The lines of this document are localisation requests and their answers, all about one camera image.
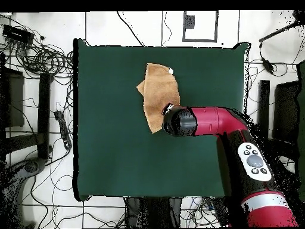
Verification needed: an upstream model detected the grey pedestal leg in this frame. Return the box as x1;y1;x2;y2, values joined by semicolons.
3;157;46;194

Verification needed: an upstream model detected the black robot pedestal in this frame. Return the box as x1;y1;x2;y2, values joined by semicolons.
123;196;183;228

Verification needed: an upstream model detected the black rectangular bar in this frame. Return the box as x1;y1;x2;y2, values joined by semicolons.
211;197;231;227

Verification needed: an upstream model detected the black metal frame stand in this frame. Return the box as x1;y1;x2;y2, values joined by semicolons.
256;79;302;165
0;52;54;161

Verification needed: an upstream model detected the grey camera box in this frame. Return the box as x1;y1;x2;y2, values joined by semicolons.
184;14;195;29

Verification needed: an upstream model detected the black tripod pole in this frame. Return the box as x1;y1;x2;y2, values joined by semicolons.
259;10;305;44

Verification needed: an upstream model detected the dark green table cloth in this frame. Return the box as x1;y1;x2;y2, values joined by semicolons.
72;38;251;202

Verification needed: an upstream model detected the black power strip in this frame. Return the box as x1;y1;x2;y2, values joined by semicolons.
54;110;73;150

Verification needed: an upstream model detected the black cable bundle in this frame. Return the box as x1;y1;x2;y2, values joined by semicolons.
14;35;74;79

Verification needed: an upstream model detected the black electronics box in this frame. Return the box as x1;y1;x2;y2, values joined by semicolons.
2;24;35;46

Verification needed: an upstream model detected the orange terry towel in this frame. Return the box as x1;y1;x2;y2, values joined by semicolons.
136;63;181;134

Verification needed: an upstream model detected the grey square frame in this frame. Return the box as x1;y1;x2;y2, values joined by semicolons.
182;10;219;43

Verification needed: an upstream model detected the black power adapter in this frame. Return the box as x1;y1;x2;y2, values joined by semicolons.
261;57;275;74

